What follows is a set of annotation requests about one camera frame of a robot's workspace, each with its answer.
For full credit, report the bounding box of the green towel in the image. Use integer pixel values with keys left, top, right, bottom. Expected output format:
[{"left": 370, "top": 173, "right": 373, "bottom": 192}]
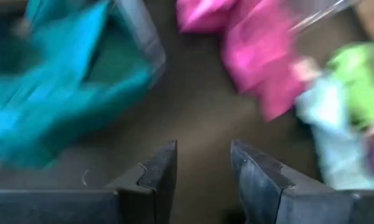
[{"left": 326, "top": 43, "right": 374, "bottom": 130}]

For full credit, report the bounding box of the light blue towel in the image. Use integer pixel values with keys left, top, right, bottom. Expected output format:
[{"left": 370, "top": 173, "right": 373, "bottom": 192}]
[{"left": 295, "top": 74, "right": 374, "bottom": 190}]

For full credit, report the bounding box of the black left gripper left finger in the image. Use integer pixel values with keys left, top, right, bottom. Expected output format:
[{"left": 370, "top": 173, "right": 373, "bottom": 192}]
[{"left": 107, "top": 139, "right": 178, "bottom": 224}]

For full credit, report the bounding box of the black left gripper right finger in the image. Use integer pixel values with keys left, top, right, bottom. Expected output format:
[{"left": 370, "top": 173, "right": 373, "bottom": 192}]
[{"left": 230, "top": 139, "right": 329, "bottom": 224}]

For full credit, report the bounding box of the teal towel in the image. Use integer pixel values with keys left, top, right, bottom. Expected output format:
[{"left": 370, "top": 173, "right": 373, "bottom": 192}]
[{"left": 0, "top": 0, "right": 155, "bottom": 170}]

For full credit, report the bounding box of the peach towel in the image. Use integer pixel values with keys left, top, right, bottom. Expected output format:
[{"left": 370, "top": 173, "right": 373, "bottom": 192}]
[{"left": 292, "top": 57, "right": 323, "bottom": 82}]

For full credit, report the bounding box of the pink towel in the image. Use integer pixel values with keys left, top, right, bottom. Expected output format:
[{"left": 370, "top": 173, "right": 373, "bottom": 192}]
[{"left": 175, "top": 0, "right": 312, "bottom": 122}]

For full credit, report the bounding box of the clear plastic basket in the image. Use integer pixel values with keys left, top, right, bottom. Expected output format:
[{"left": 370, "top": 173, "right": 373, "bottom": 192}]
[
  {"left": 110, "top": 0, "right": 167, "bottom": 88},
  {"left": 288, "top": 0, "right": 362, "bottom": 34}
]

